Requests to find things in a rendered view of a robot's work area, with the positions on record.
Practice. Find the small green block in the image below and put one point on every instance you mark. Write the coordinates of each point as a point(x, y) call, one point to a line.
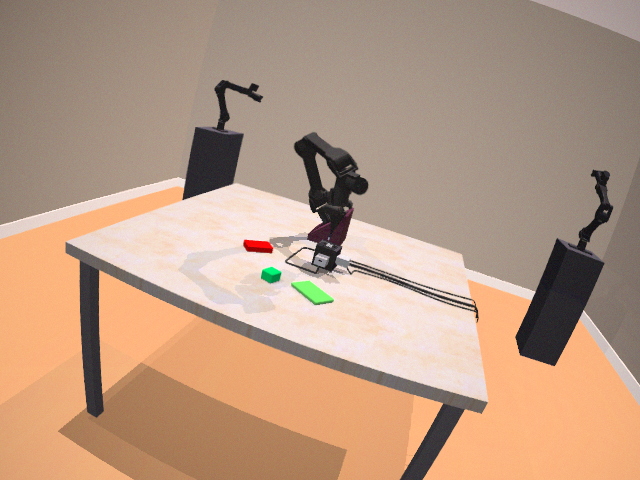
point(271, 275)

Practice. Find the green flat rectangular slab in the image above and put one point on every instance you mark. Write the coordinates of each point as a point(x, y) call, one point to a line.
point(312, 292)

